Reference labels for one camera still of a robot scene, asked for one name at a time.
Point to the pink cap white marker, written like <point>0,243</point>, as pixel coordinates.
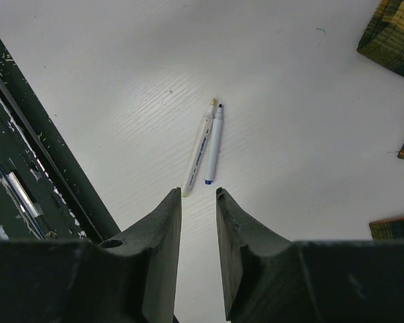
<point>198,150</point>

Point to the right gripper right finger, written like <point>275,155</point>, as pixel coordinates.
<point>267,278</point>

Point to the yellow plaid shirt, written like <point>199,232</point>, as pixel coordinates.
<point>383,43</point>

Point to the blue cap white marker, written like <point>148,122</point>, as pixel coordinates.
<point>215,145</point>

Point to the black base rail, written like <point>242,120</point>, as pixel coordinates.
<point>44,193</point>

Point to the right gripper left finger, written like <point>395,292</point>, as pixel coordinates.
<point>131,277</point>

